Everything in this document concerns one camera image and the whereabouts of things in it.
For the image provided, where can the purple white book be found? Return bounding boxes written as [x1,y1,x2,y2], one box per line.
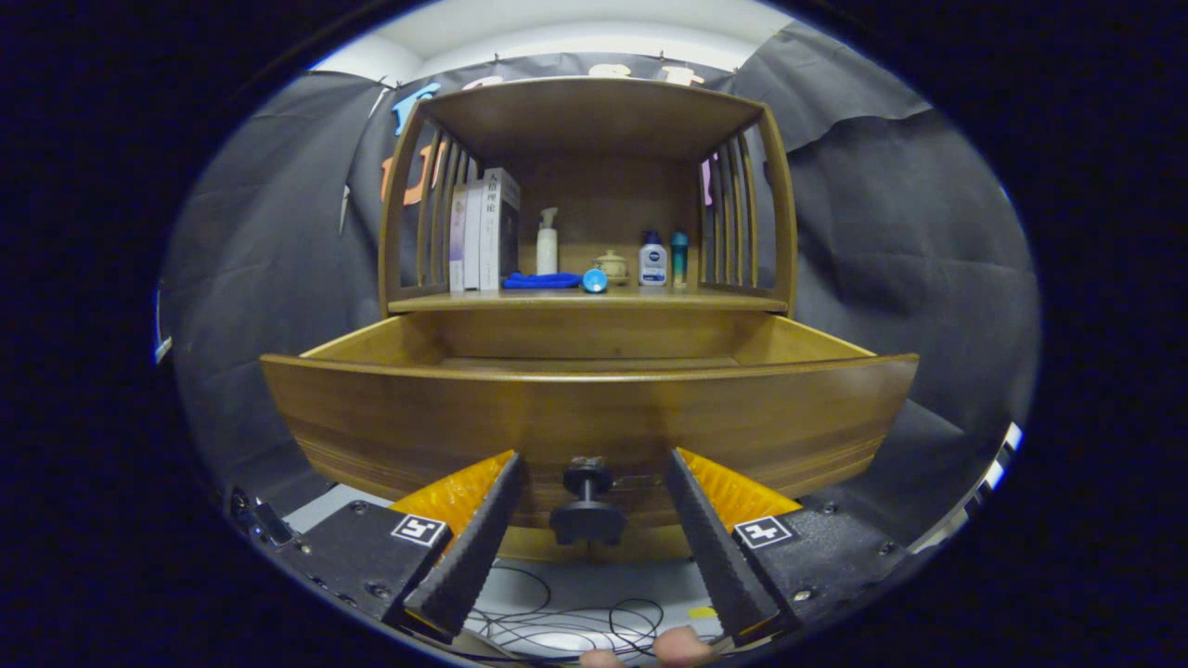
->
[449,183,468,293]

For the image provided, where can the white book with dark cover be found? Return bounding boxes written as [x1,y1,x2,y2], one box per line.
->
[480,167,522,291]

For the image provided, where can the black drawer knob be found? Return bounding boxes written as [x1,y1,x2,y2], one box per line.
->
[549,456,627,546]

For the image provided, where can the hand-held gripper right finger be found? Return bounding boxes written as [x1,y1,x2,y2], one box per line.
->
[665,447,915,646]

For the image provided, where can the black backdrop cloth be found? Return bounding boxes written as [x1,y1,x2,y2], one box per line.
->
[162,23,1040,548]

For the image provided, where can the white lotion bottle blue cap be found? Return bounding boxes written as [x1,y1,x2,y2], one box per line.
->
[639,230,669,287]

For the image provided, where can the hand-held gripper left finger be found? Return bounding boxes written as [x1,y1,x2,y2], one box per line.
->
[269,450,530,643]

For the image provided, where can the thin black floor cables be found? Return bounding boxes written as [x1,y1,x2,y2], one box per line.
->
[464,561,706,662]

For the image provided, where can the brown wooden drawer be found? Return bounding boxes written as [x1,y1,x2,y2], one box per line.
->
[260,309,920,562]

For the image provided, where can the plain white book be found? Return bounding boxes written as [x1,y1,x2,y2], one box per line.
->
[463,178,486,292]

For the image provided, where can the brown wooden cabinet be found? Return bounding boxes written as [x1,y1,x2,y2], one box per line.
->
[379,76,799,321]

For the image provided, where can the wooden countertop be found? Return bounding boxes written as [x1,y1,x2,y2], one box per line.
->
[388,286,788,314]

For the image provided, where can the white pump bottle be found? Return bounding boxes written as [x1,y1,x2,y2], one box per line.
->
[536,207,560,276]

